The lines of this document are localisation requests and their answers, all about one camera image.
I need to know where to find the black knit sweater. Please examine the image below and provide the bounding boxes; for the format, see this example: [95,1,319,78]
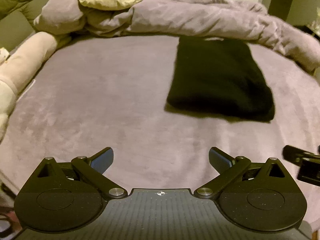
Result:
[167,36,275,122]

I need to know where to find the purple fleece bed sheet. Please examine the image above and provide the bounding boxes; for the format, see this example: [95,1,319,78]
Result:
[0,33,320,230]

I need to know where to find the pink white plush toy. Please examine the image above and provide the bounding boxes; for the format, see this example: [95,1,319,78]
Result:
[1,31,71,138]

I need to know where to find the purple crumpled duvet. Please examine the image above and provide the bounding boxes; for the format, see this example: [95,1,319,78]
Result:
[34,0,319,73]

